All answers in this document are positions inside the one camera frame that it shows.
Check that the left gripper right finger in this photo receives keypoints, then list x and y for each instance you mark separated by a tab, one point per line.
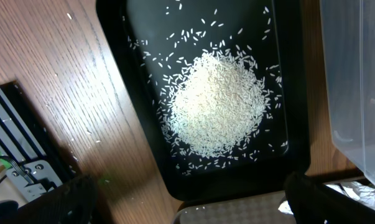
311	202

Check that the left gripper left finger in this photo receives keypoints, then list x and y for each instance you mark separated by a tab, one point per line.
72	202

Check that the pile of white rice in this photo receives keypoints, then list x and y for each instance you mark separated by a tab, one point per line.
207	81

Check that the black waste tray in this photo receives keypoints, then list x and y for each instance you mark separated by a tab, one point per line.
243	179

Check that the brown serving tray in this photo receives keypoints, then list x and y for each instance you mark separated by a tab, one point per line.
265	209

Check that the crumpled white napkin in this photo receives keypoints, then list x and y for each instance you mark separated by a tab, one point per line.
307	199

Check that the clear plastic bin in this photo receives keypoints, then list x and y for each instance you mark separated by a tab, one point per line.
348	33

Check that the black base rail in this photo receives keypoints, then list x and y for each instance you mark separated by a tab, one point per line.
30	159

